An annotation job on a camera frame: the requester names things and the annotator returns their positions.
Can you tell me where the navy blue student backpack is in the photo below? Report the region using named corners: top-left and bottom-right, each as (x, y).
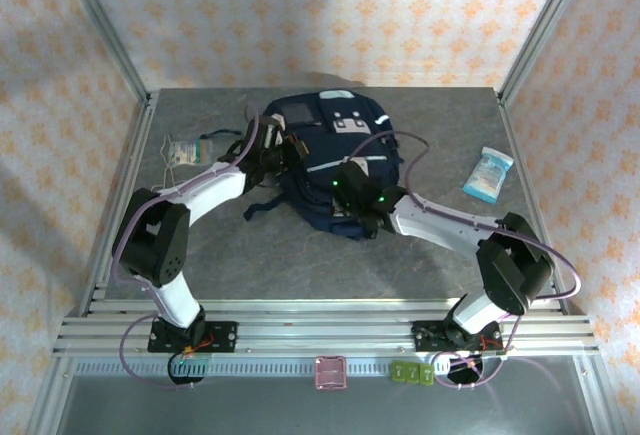
top-left (199, 88), bottom-right (404, 242)

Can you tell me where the blue white tissue pack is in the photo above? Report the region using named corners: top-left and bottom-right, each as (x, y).
top-left (461, 145), bottom-right (516, 205)

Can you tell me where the clear gauze packet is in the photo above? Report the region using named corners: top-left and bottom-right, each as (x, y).
top-left (168, 138), bottom-right (215, 167)

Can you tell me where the pink square tag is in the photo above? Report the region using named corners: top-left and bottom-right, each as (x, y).
top-left (313, 354), bottom-right (349, 393)

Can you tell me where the small green circuit board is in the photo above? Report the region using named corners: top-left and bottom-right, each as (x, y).
top-left (171, 353), bottom-right (209, 369)

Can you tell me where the grey metal base sheet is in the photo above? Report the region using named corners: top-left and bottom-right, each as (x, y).
top-left (54, 374), bottom-right (596, 435)

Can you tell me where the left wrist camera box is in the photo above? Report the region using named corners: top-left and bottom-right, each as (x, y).
top-left (261, 113), bottom-right (287, 147)

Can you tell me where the aluminium table side rail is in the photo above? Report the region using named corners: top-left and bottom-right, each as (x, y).
top-left (497, 92), bottom-right (571, 316)
top-left (79, 92), bottom-right (160, 316)

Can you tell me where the aluminium mounting rail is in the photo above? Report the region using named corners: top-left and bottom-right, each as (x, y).
top-left (52, 297), bottom-right (600, 359)

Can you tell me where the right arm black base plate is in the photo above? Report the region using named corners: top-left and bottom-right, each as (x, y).
top-left (410, 319), bottom-right (503, 356)

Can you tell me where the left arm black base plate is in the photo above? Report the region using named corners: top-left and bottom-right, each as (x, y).
top-left (147, 321), bottom-right (239, 355)

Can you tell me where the grey slotted cable duct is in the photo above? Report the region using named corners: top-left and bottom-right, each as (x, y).
top-left (74, 358), bottom-right (451, 379)

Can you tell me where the short aluminium frame post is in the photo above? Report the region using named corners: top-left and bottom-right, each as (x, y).
top-left (574, 354), bottom-right (619, 435)
top-left (27, 354), bottom-right (76, 435)

